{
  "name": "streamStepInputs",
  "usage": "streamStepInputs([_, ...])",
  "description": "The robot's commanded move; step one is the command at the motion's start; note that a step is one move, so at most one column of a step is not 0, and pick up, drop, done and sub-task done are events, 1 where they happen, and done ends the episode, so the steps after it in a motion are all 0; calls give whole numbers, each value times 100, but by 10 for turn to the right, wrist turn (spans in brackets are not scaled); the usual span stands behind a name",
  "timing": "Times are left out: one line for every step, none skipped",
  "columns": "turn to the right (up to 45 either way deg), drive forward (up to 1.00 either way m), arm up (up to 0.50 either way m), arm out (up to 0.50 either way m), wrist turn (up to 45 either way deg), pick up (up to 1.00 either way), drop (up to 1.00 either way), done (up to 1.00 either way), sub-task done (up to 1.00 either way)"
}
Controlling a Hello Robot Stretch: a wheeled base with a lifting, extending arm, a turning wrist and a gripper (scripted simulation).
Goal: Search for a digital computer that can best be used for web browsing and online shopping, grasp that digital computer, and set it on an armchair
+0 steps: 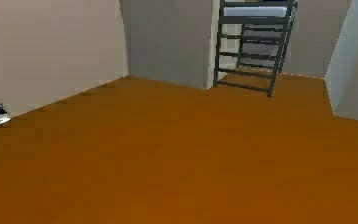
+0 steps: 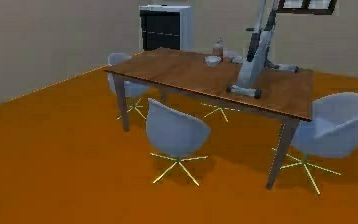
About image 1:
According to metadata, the dark metal shelf rack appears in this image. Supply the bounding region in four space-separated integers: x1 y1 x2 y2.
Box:
212 0 299 99

